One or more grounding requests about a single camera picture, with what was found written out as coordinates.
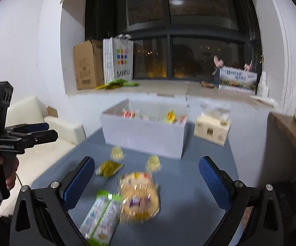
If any beige tissue pack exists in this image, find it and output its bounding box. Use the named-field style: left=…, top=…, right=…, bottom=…
left=193, top=115, right=232, bottom=146

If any small jelly cup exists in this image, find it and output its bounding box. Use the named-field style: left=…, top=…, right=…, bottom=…
left=146, top=155, right=162, bottom=172
left=111, top=146, right=125, bottom=160

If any yellow black snack packet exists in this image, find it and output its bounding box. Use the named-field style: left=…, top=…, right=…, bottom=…
left=165, top=110, right=177, bottom=124

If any white box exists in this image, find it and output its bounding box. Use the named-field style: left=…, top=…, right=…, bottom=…
left=100, top=99, right=191, bottom=159

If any wooden side table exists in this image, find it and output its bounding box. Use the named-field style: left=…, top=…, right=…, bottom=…
left=267, top=111, right=296, bottom=183

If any brown cardboard box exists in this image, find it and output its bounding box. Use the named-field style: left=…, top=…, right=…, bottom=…
left=73, top=40, right=105, bottom=90

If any dark green foil packet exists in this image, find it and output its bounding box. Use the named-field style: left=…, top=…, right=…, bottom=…
left=95, top=159, right=124, bottom=179

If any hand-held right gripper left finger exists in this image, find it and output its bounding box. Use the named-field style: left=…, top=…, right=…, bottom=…
left=9, top=156, right=95, bottom=246

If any white leather sofa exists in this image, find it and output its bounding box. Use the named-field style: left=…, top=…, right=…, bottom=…
left=6, top=95, right=85, bottom=187

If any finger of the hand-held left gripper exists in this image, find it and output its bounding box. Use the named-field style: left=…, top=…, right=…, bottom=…
left=6, top=122, right=50, bottom=134
left=22, top=130, right=59, bottom=149

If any white tube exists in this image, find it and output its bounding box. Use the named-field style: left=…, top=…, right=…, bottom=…
left=250, top=95, right=277, bottom=106

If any dark window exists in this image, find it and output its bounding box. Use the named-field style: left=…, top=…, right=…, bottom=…
left=85, top=0, right=263, bottom=81

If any orange snack packet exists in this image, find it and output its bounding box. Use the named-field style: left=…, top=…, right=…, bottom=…
left=122, top=109, right=139, bottom=120

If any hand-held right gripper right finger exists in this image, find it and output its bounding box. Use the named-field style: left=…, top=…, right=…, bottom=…
left=198, top=156, right=285, bottom=246

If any white dotted shopping bag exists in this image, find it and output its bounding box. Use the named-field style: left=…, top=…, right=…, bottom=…
left=102, top=34, right=134, bottom=85

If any long green snack packet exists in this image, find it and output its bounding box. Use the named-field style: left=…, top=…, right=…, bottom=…
left=79, top=190, right=123, bottom=246

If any flat cardboard piece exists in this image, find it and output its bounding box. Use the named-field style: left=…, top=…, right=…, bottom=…
left=45, top=106, right=59, bottom=118

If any clear zip bag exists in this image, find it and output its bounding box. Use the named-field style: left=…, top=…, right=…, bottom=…
left=200, top=102, right=232, bottom=126

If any white plastic bottle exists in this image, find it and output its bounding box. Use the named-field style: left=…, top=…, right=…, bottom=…
left=257, top=71, right=269, bottom=98

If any pile of green packets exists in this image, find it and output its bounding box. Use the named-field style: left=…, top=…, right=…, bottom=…
left=95, top=79, right=139, bottom=90

